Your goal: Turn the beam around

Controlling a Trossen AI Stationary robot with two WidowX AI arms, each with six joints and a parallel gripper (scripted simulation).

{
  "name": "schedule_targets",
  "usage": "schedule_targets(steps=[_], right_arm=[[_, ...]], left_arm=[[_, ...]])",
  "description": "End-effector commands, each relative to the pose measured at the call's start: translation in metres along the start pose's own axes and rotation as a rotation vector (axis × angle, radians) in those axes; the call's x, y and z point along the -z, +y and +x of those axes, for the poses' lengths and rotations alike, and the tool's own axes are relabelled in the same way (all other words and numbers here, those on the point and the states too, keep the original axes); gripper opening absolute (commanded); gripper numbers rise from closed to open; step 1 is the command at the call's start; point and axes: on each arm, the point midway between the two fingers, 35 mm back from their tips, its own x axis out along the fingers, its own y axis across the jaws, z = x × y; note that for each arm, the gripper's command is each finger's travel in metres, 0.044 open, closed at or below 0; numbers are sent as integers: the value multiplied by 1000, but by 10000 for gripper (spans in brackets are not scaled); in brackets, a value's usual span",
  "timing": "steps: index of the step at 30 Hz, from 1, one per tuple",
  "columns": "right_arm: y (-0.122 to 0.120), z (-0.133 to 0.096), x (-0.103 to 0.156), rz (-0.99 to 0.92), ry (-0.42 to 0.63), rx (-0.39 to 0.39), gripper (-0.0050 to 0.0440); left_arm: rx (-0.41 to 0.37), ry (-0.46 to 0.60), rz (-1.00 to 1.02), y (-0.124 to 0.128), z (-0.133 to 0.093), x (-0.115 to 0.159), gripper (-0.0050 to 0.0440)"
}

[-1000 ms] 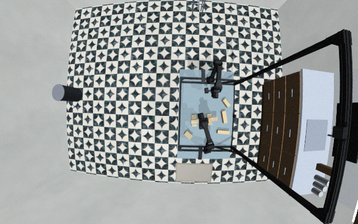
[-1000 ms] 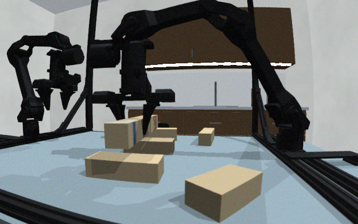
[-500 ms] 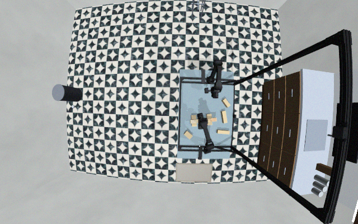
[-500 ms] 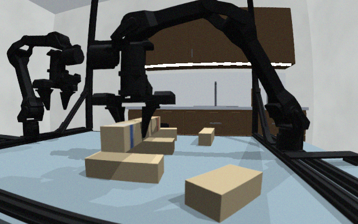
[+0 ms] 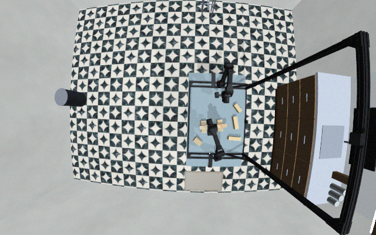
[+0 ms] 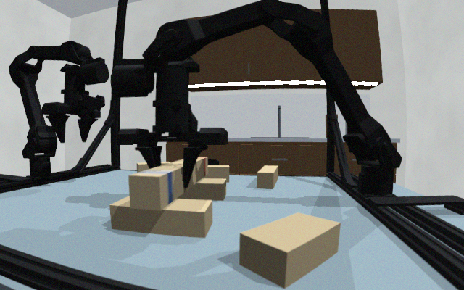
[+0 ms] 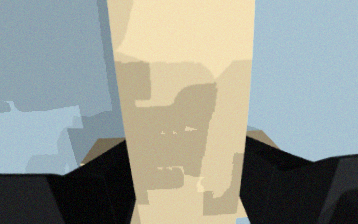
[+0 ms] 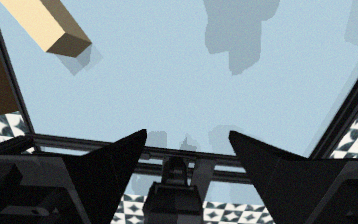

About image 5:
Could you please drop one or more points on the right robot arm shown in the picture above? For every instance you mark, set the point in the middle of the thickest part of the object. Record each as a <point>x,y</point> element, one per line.
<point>228,73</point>

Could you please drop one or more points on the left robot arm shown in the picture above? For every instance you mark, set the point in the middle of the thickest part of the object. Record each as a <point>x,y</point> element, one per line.
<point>213,130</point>

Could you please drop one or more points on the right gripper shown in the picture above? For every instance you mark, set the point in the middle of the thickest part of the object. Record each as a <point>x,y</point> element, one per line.
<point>217,94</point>

